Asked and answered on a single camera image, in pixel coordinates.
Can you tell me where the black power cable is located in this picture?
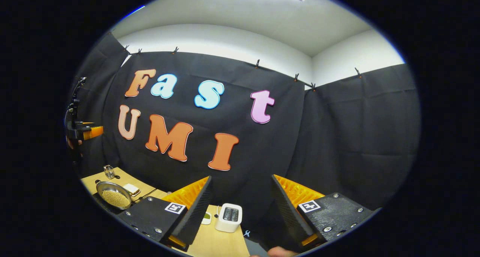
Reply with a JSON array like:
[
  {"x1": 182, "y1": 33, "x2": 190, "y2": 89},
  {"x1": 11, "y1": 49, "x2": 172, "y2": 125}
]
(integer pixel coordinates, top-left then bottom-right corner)
[{"x1": 133, "y1": 188, "x2": 158, "y2": 203}]

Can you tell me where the pile of yellow soybeans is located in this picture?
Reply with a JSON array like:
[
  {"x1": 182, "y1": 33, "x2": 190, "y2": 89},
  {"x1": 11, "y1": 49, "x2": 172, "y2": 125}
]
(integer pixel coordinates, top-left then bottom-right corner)
[{"x1": 102, "y1": 190, "x2": 131, "y2": 208}]

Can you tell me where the steel pot with black handles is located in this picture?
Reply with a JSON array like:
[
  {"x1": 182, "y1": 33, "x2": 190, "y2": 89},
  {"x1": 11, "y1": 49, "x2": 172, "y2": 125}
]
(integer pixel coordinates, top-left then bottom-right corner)
[{"x1": 95, "y1": 180, "x2": 133, "y2": 210}]

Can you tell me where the white toaster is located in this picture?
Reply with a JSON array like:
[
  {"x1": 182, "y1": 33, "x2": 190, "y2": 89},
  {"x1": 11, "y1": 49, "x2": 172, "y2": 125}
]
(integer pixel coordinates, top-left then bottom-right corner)
[{"x1": 214, "y1": 203, "x2": 243, "y2": 233}]

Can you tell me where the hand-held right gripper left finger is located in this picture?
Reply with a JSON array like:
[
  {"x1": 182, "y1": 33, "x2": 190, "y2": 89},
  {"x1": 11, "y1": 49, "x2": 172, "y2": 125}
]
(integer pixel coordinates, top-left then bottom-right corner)
[{"x1": 118, "y1": 176, "x2": 213, "y2": 252}]

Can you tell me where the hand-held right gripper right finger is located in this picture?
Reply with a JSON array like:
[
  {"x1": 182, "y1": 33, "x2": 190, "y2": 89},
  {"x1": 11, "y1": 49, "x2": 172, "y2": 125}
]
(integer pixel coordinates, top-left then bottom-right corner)
[{"x1": 271, "y1": 174, "x2": 375, "y2": 252}]

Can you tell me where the row of black clips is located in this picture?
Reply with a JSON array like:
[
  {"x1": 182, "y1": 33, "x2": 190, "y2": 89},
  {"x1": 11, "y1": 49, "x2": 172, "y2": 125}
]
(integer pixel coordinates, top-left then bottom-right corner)
[{"x1": 123, "y1": 45, "x2": 363, "y2": 91}]

